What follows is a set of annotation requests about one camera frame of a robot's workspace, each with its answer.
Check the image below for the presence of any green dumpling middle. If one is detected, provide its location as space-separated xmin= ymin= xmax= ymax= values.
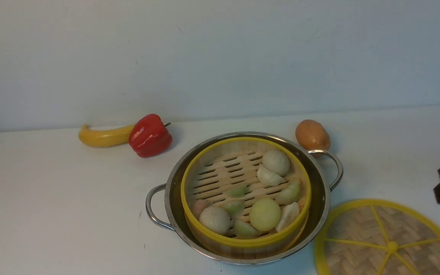
xmin=221 ymin=199 xmax=246 ymax=219

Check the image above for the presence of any cream dumpling right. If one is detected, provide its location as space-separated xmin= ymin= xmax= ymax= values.
xmin=275 ymin=202 xmax=300 ymax=233

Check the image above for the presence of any red toy bell pepper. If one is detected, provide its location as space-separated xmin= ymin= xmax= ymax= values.
xmin=128 ymin=113 xmax=173 ymax=158

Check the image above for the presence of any brown toy potato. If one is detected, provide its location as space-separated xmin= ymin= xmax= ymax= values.
xmin=295 ymin=120 xmax=332 ymax=151

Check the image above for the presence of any pink small dumpling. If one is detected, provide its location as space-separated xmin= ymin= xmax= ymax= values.
xmin=191 ymin=199 xmax=210 ymax=220

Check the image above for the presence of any white pleated dumpling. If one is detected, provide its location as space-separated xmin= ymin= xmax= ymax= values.
xmin=256 ymin=164 xmax=286 ymax=186

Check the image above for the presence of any yellow round bun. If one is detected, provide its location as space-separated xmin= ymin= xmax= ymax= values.
xmin=249 ymin=198 xmax=281 ymax=232

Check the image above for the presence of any green dumpling centre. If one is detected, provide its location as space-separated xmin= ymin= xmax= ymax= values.
xmin=225 ymin=184 xmax=248 ymax=199

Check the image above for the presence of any stainless steel pot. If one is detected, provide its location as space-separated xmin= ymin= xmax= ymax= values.
xmin=145 ymin=132 xmax=344 ymax=266

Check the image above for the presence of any green dumpling lower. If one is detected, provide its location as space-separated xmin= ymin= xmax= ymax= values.
xmin=233 ymin=219 xmax=260 ymax=239

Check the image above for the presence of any yellow rimmed bamboo steamer basket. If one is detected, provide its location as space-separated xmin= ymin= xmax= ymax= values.
xmin=181 ymin=147 xmax=311 ymax=248

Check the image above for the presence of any pale green dumpling upper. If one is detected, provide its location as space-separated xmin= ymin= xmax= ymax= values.
xmin=275 ymin=178 xmax=301 ymax=205

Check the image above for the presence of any yellow rimmed woven steamer lid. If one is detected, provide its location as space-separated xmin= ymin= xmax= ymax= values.
xmin=314 ymin=199 xmax=440 ymax=275

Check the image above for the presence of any white textured round bun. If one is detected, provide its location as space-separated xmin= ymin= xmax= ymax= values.
xmin=199 ymin=206 xmax=230 ymax=235

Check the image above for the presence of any yellow toy banana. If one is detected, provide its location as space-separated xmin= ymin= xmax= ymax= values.
xmin=78 ymin=124 xmax=134 ymax=148

